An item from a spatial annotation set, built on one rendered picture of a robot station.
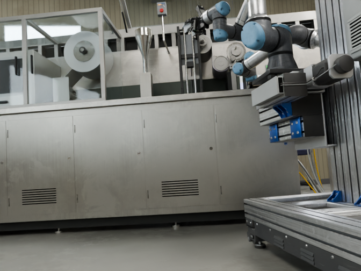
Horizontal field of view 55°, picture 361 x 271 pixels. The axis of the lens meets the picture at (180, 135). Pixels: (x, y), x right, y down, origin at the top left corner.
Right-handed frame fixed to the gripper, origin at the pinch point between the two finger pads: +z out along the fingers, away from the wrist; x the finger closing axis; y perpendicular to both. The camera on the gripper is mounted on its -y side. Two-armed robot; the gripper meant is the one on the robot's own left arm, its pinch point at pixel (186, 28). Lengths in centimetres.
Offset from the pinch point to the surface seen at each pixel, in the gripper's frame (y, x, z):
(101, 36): -10, -28, 68
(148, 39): -22, 12, 72
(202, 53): -9, 44, 41
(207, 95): 32.5, 30.6, 16.7
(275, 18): -53, 108, 25
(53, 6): -153, -12, 321
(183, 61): 1.4, 26.6, 41.5
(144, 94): 22, 14, 75
